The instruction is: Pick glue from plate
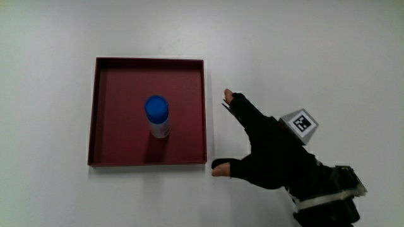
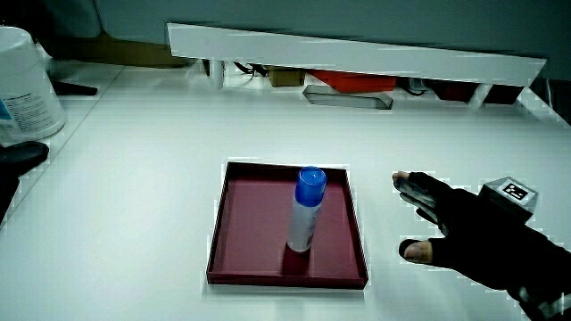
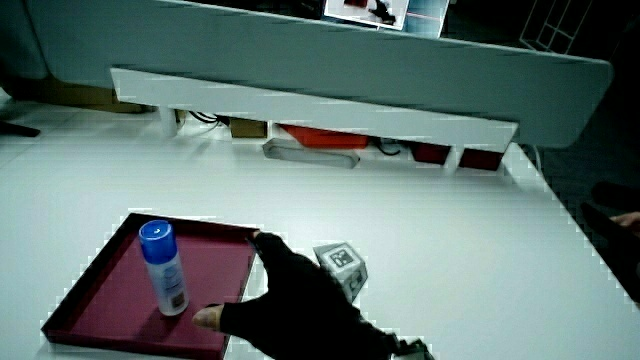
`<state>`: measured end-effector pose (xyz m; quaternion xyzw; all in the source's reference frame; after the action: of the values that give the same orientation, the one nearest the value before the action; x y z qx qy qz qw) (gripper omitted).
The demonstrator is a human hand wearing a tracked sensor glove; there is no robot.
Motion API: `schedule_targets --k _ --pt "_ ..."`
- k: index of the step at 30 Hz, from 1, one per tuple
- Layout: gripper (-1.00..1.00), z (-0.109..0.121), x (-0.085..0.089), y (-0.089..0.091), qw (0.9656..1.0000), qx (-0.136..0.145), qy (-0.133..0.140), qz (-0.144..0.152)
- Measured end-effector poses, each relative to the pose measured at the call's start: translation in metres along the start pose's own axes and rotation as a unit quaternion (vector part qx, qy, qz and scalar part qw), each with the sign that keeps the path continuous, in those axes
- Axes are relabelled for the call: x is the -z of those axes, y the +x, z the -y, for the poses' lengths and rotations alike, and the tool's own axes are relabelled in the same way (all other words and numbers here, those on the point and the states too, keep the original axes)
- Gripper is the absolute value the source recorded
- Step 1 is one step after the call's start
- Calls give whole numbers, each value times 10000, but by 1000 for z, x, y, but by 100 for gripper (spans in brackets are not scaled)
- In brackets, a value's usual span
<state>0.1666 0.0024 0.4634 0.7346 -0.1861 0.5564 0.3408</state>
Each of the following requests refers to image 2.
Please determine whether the person's right hand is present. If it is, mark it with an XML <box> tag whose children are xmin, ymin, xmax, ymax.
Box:
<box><xmin>392</xmin><ymin>170</ymin><xmax>571</xmax><ymax>293</ymax></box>

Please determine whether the blue capped glue stick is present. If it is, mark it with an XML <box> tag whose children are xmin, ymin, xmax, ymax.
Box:
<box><xmin>285</xmin><ymin>166</ymin><xmax>328</xmax><ymax>253</ymax></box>

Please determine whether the dark red square plate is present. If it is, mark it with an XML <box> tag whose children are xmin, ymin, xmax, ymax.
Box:
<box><xmin>205</xmin><ymin>160</ymin><xmax>369</xmax><ymax>290</ymax></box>

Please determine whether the person's right forearm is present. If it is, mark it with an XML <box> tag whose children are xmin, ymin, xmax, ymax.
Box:
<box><xmin>508</xmin><ymin>262</ymin><xmax>571</xmax><ymax>321</ymax></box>

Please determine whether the dark red box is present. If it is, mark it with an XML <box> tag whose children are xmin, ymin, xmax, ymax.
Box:
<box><xmin>483</xmin><ymin>84</ymin><xmax>525</xmax><ymax>106</ymax></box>
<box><xmin>426</xmin><ymin>79</ymin><xmax>479</xmax><ymax>103</ymax></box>

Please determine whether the clear acrylic holder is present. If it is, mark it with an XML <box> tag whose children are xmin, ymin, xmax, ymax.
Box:
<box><xmin>302</xmin><ymin>84</ymin><xmax>394</xmax><ymax>111</ymax></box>

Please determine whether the orange box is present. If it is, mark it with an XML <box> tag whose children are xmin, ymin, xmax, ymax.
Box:
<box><xmin>307</xmin><ymin>69</ymin><xmax>398</xmax><ymax>95</ymax></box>

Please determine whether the white desk shelf riser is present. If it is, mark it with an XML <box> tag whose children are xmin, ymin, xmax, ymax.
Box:
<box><xmin>167</xmin><ymin>22</ymin><xmax>548</xmax><ymax>109</ymax></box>

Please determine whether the small brown box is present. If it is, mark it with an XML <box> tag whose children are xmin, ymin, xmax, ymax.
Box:
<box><xmin>267</xmin><ymin>66</ymin><xmax>307</xmax><ymax>88</ymax></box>

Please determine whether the brown cardboard box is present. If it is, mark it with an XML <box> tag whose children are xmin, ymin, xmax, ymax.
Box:
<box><xmin>44</xmin><ymin>31</ymin><xmax>194</xmax><ymax>69</ymax></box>

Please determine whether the flat black stand foot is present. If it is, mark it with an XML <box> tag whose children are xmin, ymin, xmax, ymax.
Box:
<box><xmin>51</xmin><ymin>79</ymin><xmax>99</xmax><ymax>97</ymax></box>

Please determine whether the black stand base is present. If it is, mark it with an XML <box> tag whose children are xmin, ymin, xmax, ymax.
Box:
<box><xmin>0</xmin><ymin>140</ymin><xmax>51</xmax><ymax>224</ymax></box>

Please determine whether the white plastic tub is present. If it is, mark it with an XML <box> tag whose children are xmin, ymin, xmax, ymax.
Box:
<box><xmin>0</xmin><ymin>25</ymin><xmax>67</xmax><ymax>144</ymax></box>

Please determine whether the black cable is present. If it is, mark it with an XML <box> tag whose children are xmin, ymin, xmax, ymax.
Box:
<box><xmin>232</xmin><ymin>61</ymin><xmax>269</xmax><ymax>78</ymax></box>

